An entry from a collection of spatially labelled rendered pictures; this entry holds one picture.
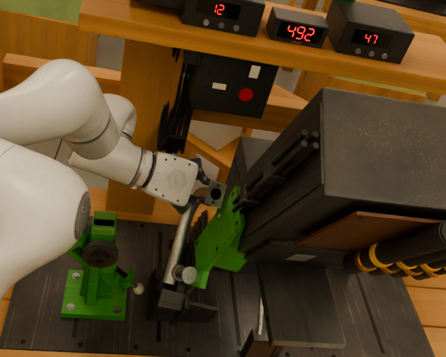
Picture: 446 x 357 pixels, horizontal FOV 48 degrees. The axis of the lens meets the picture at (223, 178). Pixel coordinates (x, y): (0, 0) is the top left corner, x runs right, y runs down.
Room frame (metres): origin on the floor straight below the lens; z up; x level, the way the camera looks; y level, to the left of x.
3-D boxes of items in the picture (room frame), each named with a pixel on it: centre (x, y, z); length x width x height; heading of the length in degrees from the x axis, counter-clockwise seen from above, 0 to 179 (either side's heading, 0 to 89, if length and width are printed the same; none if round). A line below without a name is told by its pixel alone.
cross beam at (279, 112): (1.24, -0.01, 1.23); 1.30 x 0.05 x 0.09; 106
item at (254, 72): (1.05, 0.05, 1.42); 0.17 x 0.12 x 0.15; 106
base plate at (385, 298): (0.88, -0.11, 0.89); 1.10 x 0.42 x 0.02; 106
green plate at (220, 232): (0.80, -0.06, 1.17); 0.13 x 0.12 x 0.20; 106
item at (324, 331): (0.81, -0.21, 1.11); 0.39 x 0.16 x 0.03; 16
